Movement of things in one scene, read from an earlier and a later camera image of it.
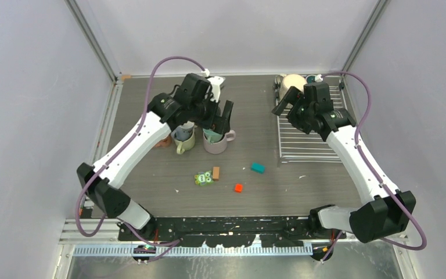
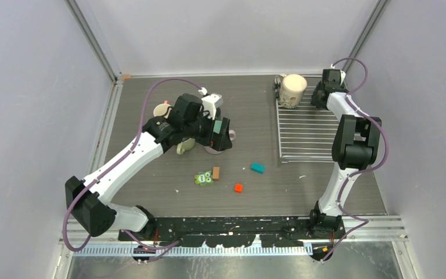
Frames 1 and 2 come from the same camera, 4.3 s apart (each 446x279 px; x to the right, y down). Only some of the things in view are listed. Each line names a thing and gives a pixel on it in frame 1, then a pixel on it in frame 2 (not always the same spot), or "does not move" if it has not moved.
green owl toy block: x=202 y=178 does not move
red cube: x=238 y=188 does not move
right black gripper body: x=299 y=114 to x=315 y=101
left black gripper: x=219 y=124 to x=218 y=141
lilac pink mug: x=218 y=147 does not move
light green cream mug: x=185 y=145 does not move
